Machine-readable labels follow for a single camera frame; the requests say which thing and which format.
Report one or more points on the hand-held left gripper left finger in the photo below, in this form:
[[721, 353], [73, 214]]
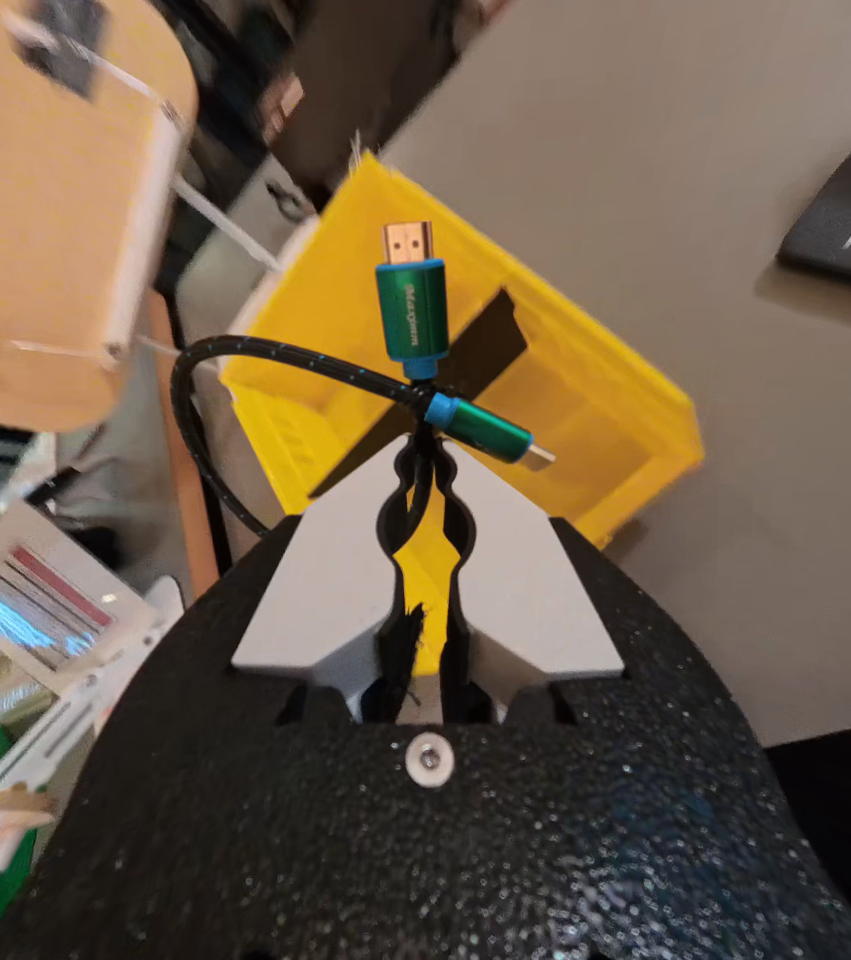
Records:
[[313, 600]]

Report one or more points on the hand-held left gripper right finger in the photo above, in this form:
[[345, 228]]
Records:
[[538, 600]]

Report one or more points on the yellow bin with black divider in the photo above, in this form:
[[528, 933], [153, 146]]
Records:
[[605, 427]]

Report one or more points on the black USB hub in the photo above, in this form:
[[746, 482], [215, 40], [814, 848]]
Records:
[[845, 225]]

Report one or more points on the black divider panel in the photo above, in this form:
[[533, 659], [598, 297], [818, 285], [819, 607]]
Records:
[[485, 337]]

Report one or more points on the shiny silver panel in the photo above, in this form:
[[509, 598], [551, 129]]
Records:
[[43, 592]]

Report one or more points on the wooden board with black label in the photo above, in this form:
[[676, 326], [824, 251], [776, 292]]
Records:
[[43, 225]]

